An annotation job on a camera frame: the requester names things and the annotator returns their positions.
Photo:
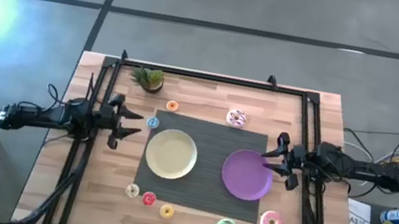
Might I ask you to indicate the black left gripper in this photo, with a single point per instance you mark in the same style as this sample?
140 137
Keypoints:
106 116

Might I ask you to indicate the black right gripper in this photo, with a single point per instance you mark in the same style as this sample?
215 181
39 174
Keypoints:
295 158

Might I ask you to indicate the small orange donut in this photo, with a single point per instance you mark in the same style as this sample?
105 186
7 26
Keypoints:
169 105

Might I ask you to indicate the large pink donut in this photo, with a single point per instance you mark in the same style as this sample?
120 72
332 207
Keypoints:
264 222

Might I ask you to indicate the large white donut purple drizzle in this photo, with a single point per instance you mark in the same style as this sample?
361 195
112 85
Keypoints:
231 119

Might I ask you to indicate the small red donut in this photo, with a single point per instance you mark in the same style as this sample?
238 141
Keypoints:
145 198

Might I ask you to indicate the small yellow donut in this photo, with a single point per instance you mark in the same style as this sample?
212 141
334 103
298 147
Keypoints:
162 211

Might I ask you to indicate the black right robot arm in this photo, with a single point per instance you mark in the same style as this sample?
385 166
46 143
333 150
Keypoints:
358 167

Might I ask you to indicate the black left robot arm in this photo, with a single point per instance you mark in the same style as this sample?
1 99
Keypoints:
38 116

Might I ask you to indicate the small blue donut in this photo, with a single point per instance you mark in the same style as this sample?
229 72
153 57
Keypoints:
149 122

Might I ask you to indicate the purple round plate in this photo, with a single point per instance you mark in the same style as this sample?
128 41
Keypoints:
246 176

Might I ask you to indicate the small potted green plant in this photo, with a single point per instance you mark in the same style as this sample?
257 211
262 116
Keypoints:
149 78

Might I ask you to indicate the cream round plate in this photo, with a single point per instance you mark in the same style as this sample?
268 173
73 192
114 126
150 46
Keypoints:
171 154

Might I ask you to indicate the small cream donut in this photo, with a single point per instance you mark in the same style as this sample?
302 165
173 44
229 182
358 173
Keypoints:
128 190

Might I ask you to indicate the dark grey woven placemat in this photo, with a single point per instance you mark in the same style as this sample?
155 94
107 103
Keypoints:
213 139

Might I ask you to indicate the black aluminium table frame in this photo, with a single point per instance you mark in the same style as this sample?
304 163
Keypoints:
209 77

